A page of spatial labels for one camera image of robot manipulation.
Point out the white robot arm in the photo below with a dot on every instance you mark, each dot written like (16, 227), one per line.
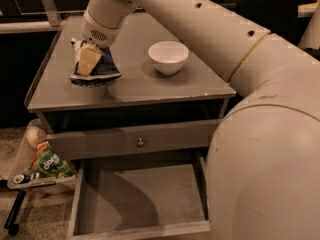
(263, 164)

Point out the clear plastic side bin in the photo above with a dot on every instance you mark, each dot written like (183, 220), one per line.
(22, 165)

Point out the black stand leg with wheel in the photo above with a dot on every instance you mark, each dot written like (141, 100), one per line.
(10, 225)

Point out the grey wooden drawer cabinet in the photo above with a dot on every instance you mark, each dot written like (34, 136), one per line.
(141, 96)

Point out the blue chip bag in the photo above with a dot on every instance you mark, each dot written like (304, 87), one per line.
(105, 70)

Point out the black office chair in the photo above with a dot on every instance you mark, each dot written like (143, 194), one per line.
(281, 18)

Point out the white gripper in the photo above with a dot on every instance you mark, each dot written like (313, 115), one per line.
(97, 33)

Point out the open grey middle drawer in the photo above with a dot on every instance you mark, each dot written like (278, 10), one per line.
(155, 196)

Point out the silver soda can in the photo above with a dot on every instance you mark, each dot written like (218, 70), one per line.
(21, 178)

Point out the green snack bag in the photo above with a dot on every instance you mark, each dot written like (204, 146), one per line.
(46, 161)

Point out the grey upper drawer with knob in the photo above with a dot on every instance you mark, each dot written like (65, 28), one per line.
(132, 140)

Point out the white ceramic bowl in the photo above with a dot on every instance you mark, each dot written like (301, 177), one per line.
(168, 57)

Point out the grey metal wall rail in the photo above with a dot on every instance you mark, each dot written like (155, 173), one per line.
(20, 16)

